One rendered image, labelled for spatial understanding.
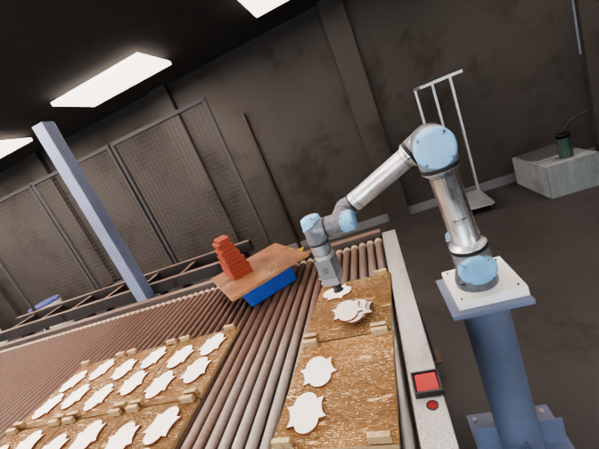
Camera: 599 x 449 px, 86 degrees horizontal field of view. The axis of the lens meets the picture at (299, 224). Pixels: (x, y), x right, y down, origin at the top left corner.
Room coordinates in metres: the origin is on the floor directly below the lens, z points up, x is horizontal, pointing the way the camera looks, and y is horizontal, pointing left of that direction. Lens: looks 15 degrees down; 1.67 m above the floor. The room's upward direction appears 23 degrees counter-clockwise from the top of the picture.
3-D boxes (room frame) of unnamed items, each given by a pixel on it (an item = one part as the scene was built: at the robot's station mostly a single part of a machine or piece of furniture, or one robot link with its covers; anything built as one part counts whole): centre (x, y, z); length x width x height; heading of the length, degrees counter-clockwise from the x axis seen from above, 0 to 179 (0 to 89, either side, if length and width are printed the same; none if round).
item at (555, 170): (3.47, -3.04, 0.37); 0.80 x 0.62 x 0.74; 164
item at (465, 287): (1.08, -0.55, 0.96); 0.15 x 0.15 x 0.10
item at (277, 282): (1.81, 0.33, 0.97); 0.31 x 0.31 x 0.10; 23
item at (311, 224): (1.13, -0.04, 1.33); 0.09 x 0.08 x 0.11; 68
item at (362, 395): (0.84, 0.08, 0.93); 0.41 x 0.35 x 0.02; 160
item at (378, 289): (1.23, -0.07, 0.93); 0.41 x 0.35 x 0.02; 158
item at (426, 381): (0.72, -0.15, 0.92); 0.06 x 0.06 x 0.01; 73
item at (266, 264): (1.88, 0.34, 1.03); 0.50 x 0.50 x 0.02; 23
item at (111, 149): (3.21, 1.76, 1.11); 3.04 x 0.03 x 2.21; 73
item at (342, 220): (1.11, -0.14, 1.33); 0.11 x 0.11 x 0.08; 68
